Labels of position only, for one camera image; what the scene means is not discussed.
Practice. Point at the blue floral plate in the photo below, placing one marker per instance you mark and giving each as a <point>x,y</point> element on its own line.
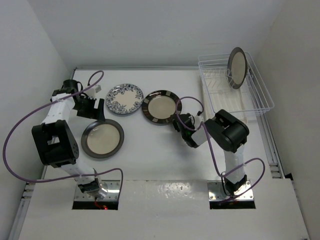
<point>124,99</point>

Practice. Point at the white wire dish rack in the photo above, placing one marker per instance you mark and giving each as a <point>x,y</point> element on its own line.
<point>261,97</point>

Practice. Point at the grey rim plate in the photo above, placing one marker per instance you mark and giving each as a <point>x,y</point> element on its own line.
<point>237,68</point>
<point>102,139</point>

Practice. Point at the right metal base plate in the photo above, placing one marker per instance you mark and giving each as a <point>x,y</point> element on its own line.
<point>217,194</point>

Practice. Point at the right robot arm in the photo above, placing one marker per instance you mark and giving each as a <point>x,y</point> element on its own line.
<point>227,131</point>

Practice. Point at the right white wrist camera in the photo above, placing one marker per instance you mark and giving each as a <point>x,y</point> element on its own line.
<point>198,119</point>

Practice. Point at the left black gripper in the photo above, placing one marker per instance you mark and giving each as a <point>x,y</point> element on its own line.
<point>93,112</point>

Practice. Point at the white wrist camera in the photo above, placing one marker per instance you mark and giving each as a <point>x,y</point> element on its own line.
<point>93,91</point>
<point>198,119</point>

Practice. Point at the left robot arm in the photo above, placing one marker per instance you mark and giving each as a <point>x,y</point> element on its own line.
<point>55,143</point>

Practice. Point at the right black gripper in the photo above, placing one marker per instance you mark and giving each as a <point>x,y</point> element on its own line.
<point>175,124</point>

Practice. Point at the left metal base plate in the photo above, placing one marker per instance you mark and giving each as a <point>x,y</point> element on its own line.
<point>109,192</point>

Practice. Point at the white drip tray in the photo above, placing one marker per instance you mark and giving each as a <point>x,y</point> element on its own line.
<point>218,94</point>

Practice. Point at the dark patterned rim plate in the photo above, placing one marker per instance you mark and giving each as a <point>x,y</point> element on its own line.
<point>159,106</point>

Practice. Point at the metal base plate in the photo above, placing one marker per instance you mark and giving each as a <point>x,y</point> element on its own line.
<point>217,194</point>
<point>109,192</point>

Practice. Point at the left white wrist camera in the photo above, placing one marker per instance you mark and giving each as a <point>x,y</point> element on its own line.
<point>93,91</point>

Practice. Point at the white front board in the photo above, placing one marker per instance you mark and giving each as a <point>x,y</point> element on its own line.
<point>158,210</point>

